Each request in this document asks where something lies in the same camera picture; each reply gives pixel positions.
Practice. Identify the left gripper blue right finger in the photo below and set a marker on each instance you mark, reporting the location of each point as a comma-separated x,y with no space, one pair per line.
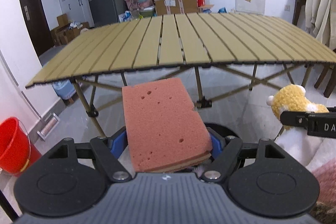
218,143

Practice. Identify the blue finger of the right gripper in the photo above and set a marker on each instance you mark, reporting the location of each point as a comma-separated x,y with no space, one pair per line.
294,119

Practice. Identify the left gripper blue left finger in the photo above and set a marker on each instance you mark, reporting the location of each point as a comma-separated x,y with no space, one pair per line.
119,143

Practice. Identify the white alpaca plush toy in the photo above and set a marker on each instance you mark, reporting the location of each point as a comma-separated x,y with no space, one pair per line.
290,106

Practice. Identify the pink layered sponge block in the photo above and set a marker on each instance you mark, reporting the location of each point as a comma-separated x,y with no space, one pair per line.
164,131

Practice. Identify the black round trash bin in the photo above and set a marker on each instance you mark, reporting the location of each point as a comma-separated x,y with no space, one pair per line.
222,131

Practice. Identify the white floor squeegee mop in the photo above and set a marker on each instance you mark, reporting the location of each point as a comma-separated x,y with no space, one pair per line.
46,123

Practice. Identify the blue pet feeder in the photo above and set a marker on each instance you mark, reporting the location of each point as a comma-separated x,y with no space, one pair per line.
65,90

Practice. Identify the red plastic bucket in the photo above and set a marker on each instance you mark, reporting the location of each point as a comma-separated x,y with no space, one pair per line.
17,151

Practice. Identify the tan folding camping table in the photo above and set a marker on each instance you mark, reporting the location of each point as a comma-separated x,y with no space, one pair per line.
182,42

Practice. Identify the beige hooded jacket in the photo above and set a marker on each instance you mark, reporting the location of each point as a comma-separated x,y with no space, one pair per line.
320,21

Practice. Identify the dark wooden chair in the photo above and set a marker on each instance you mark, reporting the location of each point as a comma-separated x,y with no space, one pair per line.
331,83

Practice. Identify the open cardboard box floor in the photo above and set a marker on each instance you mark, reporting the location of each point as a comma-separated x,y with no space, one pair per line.
66,31

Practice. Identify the dark brown door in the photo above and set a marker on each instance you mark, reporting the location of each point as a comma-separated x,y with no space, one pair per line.
37,25

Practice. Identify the large cardboard box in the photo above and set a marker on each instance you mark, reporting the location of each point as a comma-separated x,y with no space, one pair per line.
167,7

